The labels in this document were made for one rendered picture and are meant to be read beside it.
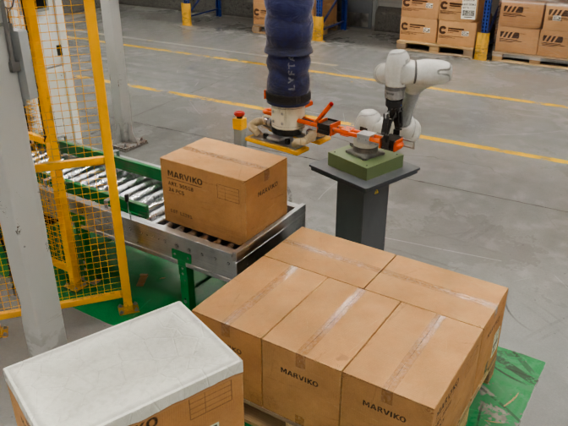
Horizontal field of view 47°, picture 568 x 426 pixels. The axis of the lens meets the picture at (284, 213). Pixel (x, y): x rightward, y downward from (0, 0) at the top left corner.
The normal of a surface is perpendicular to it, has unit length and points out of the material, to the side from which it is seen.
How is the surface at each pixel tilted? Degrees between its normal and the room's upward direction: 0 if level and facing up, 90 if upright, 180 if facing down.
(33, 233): 90
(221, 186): 90
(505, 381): 0
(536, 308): 0
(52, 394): 0
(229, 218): 90
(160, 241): 90
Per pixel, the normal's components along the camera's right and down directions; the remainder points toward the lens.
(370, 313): 0.00, -0.89
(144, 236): -0.54, 0.38
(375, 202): 0.65, 0.34
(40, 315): 0.84, 0.25
